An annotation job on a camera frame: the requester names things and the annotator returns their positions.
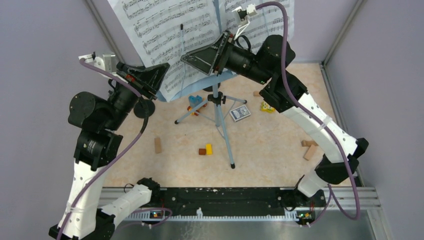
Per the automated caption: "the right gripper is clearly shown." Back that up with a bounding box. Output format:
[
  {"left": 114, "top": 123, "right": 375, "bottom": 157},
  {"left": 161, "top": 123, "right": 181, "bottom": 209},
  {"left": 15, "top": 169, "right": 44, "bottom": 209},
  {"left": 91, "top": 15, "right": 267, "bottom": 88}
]
[{"left": 180, "top": 30, "right": 271, "bottom": 87}]

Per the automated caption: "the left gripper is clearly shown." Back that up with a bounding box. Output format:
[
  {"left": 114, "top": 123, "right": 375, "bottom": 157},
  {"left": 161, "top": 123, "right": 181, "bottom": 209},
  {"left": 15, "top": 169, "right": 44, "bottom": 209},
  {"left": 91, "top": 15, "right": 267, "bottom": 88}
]
[{"left": 104, "top": 59, "right": 172, "bottom": 129}]

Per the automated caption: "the light blue music stand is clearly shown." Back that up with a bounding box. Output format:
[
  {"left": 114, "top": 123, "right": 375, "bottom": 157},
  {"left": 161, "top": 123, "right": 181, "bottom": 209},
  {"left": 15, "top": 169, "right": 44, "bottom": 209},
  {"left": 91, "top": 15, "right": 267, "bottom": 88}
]
[{"left": 174, "top": 83, "right": 248, "bottom": 169}]

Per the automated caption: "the sheet music page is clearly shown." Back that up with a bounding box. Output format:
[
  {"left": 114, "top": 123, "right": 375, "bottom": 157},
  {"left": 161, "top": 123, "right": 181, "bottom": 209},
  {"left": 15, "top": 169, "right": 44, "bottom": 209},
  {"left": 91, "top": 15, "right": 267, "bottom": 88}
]
[
  {"left": 108, "top": 0, "right": 220, "bottom": 102},
  {"left": 218, "top": 0, "right": 295, "bottom": 53}
]

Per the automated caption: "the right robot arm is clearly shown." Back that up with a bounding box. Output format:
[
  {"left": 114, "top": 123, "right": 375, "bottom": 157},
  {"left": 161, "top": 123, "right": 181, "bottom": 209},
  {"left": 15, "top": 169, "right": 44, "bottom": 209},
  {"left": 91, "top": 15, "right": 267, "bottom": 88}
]
[{"left": 181, "top": 31, "right": 369, "bottom": 206}]

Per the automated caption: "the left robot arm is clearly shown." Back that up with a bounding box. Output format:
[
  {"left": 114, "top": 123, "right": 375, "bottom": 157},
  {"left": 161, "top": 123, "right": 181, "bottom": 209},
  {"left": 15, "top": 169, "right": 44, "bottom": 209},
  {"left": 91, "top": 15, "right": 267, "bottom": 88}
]
[{"left": 48, "top": 59, "right": 169, "bottom": 240}]

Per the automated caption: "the white microphone on stand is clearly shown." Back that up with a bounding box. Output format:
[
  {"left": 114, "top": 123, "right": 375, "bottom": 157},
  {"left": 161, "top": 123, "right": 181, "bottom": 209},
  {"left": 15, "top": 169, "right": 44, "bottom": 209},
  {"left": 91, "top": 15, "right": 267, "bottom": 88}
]
[{"left": 133, "top": 98, "right": 156, "bottom": 119}]

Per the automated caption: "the blue toy train block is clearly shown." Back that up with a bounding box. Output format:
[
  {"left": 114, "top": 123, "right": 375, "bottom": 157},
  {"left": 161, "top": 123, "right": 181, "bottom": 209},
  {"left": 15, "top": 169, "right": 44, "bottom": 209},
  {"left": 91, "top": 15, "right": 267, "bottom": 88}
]
[{"left": 187, "top": 95, "right": 208, "bottom": 116}]

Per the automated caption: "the blue playing card deck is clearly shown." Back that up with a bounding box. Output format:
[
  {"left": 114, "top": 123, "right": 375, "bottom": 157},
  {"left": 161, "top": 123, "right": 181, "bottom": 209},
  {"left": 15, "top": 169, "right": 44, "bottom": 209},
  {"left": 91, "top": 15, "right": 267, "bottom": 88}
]
[{"left": 229, "top": 104, "right": 251, "bottom": 122}]

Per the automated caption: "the wooden block near left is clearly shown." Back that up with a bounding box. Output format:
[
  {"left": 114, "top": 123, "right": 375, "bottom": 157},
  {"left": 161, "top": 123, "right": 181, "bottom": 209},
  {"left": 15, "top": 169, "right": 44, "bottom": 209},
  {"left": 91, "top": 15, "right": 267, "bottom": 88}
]
[{"left": 154, "top": 137, "right": 162, "bottom": 154}]

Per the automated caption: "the yellow owl toy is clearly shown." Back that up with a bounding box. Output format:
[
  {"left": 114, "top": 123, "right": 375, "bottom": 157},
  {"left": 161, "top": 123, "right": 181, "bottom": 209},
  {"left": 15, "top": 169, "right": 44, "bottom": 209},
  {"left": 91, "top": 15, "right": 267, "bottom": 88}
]
[{"left": 260, "top": 101, "right": 276, "bottom": 113}]

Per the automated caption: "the yellow wooden block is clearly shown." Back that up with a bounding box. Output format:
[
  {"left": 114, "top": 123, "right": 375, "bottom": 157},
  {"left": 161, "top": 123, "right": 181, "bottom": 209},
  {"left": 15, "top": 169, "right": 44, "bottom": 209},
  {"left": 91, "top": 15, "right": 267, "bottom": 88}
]
[{"left": 205, "top": 143, "right": 213, "bottom": 156}]

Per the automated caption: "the brown wooden cylinder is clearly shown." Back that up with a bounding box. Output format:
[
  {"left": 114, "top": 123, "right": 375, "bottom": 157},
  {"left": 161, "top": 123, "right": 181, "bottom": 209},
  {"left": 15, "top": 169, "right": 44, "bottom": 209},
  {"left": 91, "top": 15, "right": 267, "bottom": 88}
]
[{"left": 198, "top": 148, "right": 207, "bottom": 156}]

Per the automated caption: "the tan wooden block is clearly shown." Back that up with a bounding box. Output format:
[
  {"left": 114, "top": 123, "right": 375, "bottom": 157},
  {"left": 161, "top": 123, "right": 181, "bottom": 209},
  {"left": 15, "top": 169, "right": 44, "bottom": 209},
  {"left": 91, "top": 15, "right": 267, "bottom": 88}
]
[
  {"left": 303, "top": 144, "right": 318, "bottom": 161},
  {"left": 301, "top": 140, "right": 319, "bottom": 147}
]

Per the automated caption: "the tan wooden block right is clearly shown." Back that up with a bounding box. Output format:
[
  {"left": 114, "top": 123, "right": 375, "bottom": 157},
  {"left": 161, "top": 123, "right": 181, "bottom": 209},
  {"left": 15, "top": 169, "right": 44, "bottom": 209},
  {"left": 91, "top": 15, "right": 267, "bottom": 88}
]
[{"left": 303, "top": 144, "right": 318, "bottom": 161}]

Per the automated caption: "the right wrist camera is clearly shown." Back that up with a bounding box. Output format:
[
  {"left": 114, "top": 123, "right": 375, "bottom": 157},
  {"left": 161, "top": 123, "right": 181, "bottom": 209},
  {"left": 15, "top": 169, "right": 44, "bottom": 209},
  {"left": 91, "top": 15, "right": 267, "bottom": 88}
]
[{"left": 231, "top": 4, "right": 258, "bottom": 40}]

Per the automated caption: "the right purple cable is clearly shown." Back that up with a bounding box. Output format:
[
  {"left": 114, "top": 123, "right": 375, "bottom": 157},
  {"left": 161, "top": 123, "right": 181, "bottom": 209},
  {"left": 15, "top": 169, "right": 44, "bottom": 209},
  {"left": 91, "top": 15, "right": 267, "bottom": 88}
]
[{"left": 255, "top": 1, "right": 362, "bottom": 228}]

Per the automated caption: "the aluminium frame rail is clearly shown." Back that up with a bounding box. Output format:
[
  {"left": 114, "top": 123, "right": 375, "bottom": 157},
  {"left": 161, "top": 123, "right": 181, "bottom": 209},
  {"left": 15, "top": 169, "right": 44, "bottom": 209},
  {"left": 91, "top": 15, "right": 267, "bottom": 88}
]
[{"left": 71, "top": 0, "right": 133, "bottom": 240}]

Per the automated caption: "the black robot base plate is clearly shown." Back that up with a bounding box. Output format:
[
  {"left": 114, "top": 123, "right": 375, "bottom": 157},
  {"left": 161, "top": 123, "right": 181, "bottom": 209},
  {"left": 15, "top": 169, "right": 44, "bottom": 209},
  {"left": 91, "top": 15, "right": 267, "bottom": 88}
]
[{"left": 144, "top": 187, "right": 327, "bottom": 217}]

